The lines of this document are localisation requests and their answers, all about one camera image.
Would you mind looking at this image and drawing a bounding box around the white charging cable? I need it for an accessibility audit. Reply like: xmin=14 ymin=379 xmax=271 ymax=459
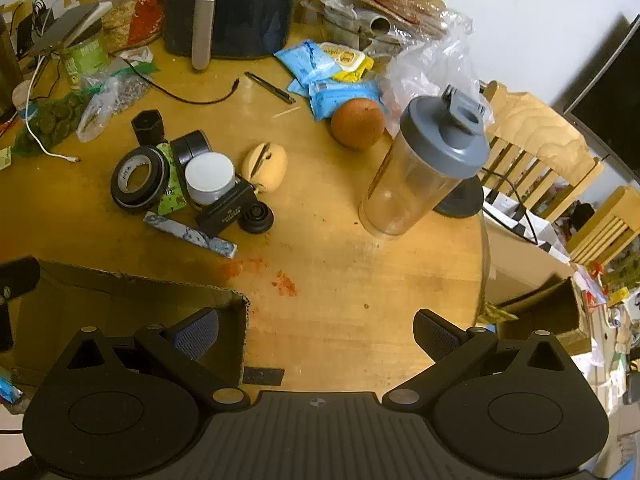
xmin=24 ymin=54 xmax=82 ymax=164

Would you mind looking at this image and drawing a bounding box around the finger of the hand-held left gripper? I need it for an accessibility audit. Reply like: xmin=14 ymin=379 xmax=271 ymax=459
xmin=0 ymin=256 xmax=41 ymax=302

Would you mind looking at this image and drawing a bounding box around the red snack bag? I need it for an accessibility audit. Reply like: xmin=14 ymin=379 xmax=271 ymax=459
xmin=127 ymin=0 xmax=167 ymax=49

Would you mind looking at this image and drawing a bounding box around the black power cable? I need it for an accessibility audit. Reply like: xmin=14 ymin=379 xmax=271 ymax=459
xmin=479 ymin=169 xmax=540 ymax=247

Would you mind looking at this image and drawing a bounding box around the bag of green discs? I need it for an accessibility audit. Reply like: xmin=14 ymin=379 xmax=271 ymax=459
xmin=12 ymin=90 xmax=94 ymax=157

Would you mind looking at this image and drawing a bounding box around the metal tube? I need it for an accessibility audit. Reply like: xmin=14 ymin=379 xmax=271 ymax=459
xmin=361 ymin=13 xmax=397 ymax=37

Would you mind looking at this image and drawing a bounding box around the black round base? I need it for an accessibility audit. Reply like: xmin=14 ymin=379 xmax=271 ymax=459
xmin=434 ymin=177 xmax=485 ymax=219

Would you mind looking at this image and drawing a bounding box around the thin black cable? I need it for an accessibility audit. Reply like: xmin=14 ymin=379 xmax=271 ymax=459
xmin=122 ymin=57 xmax=240 ymax=105

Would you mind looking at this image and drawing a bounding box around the grey marbled bar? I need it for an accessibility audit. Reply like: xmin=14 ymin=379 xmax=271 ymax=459
xmin=143 ymin=211 xmax=239 ymax=260

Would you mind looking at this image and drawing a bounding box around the pile of colourful clutter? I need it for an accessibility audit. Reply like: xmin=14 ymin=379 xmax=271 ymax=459
xmin=574 ymin=259 xmax=640 ymax=408

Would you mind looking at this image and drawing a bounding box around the grey smartphone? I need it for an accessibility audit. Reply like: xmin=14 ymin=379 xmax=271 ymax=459
xmin=29 ymin=1 xmax=114 ymax=57

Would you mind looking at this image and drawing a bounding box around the black tape strip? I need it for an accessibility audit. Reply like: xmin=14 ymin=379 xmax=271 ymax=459
xmin=242 ymin=367 xmax=285 ymax=386

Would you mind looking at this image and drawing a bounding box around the white foil seal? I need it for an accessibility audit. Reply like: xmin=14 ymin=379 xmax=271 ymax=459
xmin=117 ymin=45 xmax=154 ymax=64

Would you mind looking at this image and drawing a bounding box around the black monitor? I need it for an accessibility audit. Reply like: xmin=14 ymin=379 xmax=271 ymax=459
xmin=549 ymin=9 xmax=640 ymax=182

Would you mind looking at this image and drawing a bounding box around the black power adapter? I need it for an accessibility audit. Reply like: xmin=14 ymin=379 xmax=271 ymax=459
xmin=14 ymin=0 xmax=52 ymax=57

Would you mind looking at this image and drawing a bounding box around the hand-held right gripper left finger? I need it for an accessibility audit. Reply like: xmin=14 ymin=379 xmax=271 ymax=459
xmin=47 ymin=308 xmax=251 ymax=413

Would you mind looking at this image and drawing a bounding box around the yellow wipes packet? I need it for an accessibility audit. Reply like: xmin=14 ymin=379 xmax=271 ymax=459
xmin=319 ymin=42 xmax=375 ymax=83

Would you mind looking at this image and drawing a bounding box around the yellow earbud case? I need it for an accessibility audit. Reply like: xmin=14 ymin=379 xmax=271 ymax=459
xmin=242 ymin=142 xmax=289 ymax=194

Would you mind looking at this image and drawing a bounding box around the green printed tube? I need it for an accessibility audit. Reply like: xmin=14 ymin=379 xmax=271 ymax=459
xmin=156 ymin=142 xmax=190 ymax=216

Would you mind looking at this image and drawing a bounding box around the black round tin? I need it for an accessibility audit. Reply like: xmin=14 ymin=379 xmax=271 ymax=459
xmin=171 ymin=129 xmax=212 ymax=169

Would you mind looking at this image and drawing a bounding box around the black rectangular box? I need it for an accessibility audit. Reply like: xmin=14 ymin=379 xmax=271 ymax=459
xmin=194 ymin=180 xmax=257 ymax=237

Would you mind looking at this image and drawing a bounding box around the orange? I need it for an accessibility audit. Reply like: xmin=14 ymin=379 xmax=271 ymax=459
xmin=330 ymin=98 xmax=386 ymax=150

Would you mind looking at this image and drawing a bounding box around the plastic bag of seeds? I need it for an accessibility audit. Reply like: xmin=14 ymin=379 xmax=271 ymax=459
xmin=74 ymin=66 xmax=162 ymax=143

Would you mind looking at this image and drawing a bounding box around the brown cardboard box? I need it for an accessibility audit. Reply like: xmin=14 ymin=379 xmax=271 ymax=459
xmin=0 ymin=259 xmax=252 ymax=392
xmin=491 ymin=274 xmax=594 ymax=357

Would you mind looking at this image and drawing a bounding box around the black pen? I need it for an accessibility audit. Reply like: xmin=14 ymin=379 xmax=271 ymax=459
xmin=243 ymin=71 xmax=296 ymax=106

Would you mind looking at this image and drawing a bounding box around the wooden chair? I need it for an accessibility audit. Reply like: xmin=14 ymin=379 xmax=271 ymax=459
xmin=476 ymin=79 xmax=607 ymax=223
xmin=564 ymin=184 xmax=640 ymax=267

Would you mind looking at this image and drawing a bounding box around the dark blue air fryer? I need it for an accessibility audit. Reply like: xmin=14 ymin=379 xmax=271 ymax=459
xmin=164 ymin=0 xmax=304 ymax=71

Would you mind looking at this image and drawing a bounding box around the bag of oats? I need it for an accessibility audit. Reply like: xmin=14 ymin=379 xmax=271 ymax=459
xmin=101 ymin=0 xmax=139 ymax=54

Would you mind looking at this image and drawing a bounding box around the light blue wipes packet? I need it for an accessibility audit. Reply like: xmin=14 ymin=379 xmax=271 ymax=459
xmin=273 ymin=41 xmax=334 ymax=87
xmin=287 ymin=79 xmax=384 ymax=122

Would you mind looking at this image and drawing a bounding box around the blue snack packet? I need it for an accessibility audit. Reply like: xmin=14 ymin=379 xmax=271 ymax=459
xmin=0 ymin=364 xmax=24 ymax=407

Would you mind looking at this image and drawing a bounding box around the black tape roll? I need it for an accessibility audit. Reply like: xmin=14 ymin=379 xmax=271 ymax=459
xmin=110 ymin=147 xmax=172 ymax=211

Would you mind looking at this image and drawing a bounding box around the small white cup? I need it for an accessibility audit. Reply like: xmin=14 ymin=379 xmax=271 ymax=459
xmin=11 ymin=81 xmax=34 ymax=112

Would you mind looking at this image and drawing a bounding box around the white round jar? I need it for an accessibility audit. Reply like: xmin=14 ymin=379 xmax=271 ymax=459
xmin=184 ymin=152 xmax=236 ymax=207

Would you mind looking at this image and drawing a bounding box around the black hexagonal cap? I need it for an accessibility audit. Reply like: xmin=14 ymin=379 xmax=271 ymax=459
xmin=131 ymin=109 xmax=167 ymax=147

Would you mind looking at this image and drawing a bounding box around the small black round cap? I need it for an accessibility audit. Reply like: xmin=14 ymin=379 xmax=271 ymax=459
xmin=242 ymin=202 xmax=275 ymax=235

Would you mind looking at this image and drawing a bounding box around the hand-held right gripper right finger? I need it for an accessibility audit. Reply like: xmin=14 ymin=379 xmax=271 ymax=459
xmin=382 ymin=308 xmax=586 ymax=407

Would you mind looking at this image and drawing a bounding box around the clear shaker bottle grey lid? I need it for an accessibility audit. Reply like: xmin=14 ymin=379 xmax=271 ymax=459
xmin=358 ymin=83 xmax=491 ymax=240

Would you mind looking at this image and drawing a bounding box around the green can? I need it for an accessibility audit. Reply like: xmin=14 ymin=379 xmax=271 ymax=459
xmin=59 ymin=35 xmax=110 ymax=92

